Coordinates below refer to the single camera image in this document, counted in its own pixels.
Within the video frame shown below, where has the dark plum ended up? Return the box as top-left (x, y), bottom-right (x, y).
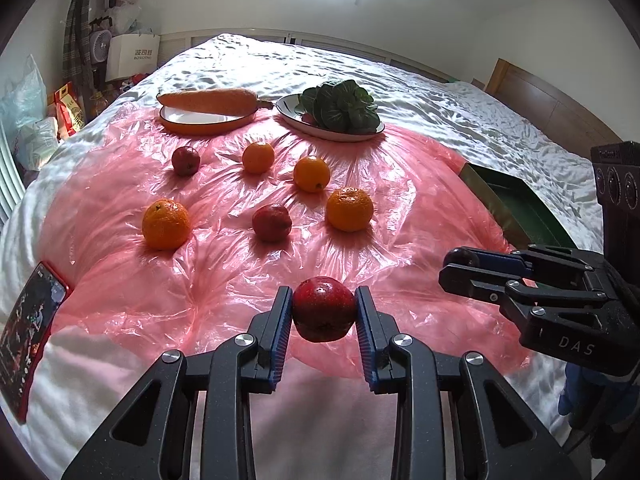
top-left (442, 247), bottom-right (480, 268)

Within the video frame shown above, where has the large orange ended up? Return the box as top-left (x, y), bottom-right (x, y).
top-left (142, 198), bottom-right (191, 250)

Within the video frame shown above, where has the blue gloved hand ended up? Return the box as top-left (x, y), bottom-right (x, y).
top-left (558, 363), bottom-right (639, 431)

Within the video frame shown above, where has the green metal tray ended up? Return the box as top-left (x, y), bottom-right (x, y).
top-left (459, 162), bottom-right (576, 249)

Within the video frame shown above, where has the white bed quilt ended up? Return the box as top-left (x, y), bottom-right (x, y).
top-left (1, 35), bottom-right (602, 479)

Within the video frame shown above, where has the wooden headboard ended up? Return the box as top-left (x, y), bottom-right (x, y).
top-left (485, 58), bottom-right (622, 158)

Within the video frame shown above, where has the pink plastic sheet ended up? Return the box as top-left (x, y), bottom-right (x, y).
top-left (38, 106), bottom-right (530, 374)

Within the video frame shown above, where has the green leafy vegetable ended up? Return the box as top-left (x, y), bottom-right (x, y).
top-left (301, 79), bottom-right (381, 128)

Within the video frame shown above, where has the small orange back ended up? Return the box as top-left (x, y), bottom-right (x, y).
top-left (242, 143), bottom-right (276, 174)

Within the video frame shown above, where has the white oval plate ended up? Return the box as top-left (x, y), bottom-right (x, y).
top-left (274, 93), bottom-right (385, 143)

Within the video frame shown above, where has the dark red apple back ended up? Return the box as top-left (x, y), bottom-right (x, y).
top-left (171, 145), bottom-right (201, 177)

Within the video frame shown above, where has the large carrot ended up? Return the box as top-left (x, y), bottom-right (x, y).
top-left (157, 88), bottom-right (274, 117)

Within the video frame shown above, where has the orange rimmed plate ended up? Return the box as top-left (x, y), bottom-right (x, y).
top-left (158, 106), bottom-right (255, 136)

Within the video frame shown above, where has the red gift box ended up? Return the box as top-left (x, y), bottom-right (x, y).
top-left (48, 81), bottom-right (85, 142)

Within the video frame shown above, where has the plastic bag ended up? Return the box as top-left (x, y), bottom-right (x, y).
top-left (1, 54), bottom-right (58, 171)

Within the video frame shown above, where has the white cardboard box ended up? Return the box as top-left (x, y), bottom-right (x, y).
top-left (105, 34), bottom-right (160, 81)

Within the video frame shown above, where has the black camera unit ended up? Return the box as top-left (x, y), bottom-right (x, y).
top-left (590, 141), bottom-right (640, 286)

